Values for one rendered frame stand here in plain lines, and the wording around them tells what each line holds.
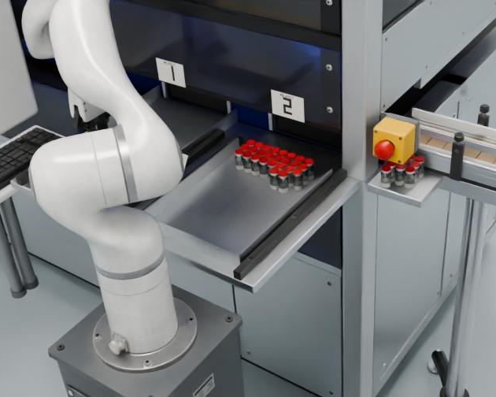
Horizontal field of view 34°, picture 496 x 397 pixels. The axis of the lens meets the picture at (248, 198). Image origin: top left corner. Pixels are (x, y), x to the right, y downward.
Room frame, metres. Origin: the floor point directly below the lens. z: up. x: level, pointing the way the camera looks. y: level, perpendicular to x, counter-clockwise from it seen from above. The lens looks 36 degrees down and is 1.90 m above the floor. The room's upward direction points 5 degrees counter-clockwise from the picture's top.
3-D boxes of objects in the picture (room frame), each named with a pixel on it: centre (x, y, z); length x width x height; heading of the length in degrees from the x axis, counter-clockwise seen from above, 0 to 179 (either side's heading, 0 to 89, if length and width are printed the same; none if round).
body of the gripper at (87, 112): (1.65, 0.34, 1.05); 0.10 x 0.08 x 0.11; 141
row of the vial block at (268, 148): (1.51, -0.08, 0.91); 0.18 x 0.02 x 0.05; 51
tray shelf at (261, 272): (1.53, 0.13, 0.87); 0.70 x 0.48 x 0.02; 51
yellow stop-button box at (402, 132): (1.41, -0.32, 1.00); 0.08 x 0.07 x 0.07; 141
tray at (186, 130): (1.69, 0.22, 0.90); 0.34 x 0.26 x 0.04; 141
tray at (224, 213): (1.39, 0.02, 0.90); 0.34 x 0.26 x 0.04; 141
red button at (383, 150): (1.38, -0.29, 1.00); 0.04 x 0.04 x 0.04; 51
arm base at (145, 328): (1.05, 0.21, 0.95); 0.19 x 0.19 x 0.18
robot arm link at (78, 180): (1.04, 0.24, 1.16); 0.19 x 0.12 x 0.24; 102
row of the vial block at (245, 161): (1.48, -0.05, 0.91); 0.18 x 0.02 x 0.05; 51
